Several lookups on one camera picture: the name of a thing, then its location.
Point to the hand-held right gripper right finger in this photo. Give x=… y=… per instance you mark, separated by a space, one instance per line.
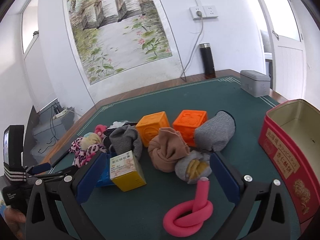
x=225 y=177

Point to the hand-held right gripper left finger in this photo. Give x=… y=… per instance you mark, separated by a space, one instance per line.
x=91 y=172

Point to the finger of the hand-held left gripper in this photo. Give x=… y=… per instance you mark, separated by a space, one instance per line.
x=42 y=167
x=58 y=173

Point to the blue plastic packet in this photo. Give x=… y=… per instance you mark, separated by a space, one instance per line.
x=105 y=181

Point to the pink leopard print sock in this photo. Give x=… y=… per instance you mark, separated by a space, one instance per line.
x=82 y=152

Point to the pink foam tube knot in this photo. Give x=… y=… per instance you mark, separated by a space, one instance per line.
x=203 y=190

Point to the cream pink towel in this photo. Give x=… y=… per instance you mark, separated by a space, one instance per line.
x=92 y=138

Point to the small yellow carton box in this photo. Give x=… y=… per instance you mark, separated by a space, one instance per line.
x=127 y=175

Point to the small pink toy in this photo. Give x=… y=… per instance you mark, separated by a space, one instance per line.
x=98 y=129

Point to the grey sock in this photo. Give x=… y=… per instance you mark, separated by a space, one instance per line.
x=215 y=132

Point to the red tin container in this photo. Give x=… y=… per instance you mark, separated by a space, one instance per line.
x=287 y=165

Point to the yellow-orange embossed cube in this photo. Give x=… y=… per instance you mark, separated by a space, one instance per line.
x=152 y=127

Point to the person's left hand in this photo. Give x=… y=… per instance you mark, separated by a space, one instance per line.
x=13 y=217

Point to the black upright board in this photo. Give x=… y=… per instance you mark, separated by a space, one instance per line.
x=31 y=130

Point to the grey low cabinet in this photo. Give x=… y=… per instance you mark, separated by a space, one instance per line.
x=45 y=135

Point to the black sock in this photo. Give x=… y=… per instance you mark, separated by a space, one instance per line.
x=108 y=140

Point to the grey and yellow sock ball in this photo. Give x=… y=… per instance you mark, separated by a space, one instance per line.
x=182 y=170

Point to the dark grey sock ball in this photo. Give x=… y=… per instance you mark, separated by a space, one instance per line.
x=125 y=137

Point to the white power strip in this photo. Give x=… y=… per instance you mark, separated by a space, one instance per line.
x=61 y=114

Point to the orange embossed cube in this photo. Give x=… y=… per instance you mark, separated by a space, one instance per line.
x=190 y=125

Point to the tan sock ball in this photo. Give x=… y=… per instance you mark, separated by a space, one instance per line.
x=165 y=152

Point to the grey lidded box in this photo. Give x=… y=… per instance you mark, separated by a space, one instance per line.
x=255 y=85

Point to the black thermos bottle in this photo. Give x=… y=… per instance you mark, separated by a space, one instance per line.
x=207 y=60

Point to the white door with glass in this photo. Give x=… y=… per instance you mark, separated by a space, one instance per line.
x=290 y=62

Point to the landscape wall painting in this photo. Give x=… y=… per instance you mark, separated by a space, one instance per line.
x=120 y=30

